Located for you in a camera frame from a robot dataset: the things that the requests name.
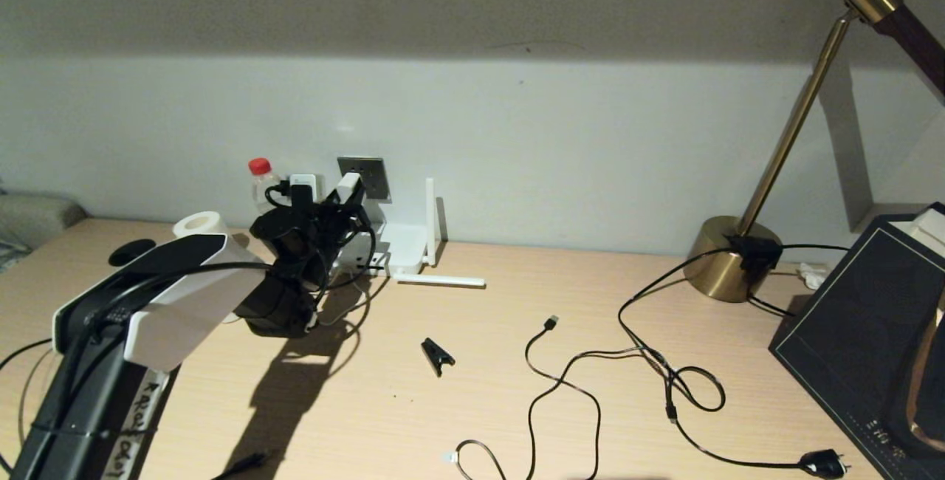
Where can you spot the black clip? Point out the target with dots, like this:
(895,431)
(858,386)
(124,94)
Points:
(435,351)

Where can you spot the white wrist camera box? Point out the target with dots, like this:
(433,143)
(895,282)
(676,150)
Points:
(317,184)

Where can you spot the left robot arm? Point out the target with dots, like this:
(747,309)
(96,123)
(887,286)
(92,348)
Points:
(184,303)

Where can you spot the grey wall socket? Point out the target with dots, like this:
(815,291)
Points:
(375,173)

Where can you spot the white router with antennas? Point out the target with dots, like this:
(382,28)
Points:
(410,251)

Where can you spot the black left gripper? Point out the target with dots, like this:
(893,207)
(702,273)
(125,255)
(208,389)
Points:
(325,240)

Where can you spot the grey cushion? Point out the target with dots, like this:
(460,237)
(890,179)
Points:
(37,214)

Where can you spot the white power adapter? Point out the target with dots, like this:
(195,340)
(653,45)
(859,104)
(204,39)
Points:
(348,186)

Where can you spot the clear bottle red cap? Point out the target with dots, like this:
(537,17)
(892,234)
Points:
(260,166)

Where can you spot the black block on lamp base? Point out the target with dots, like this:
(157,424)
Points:
(754,252)

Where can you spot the brass desk lamp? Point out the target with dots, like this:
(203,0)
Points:
(727,266)

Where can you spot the black desk grommet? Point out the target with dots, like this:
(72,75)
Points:
(129,252)

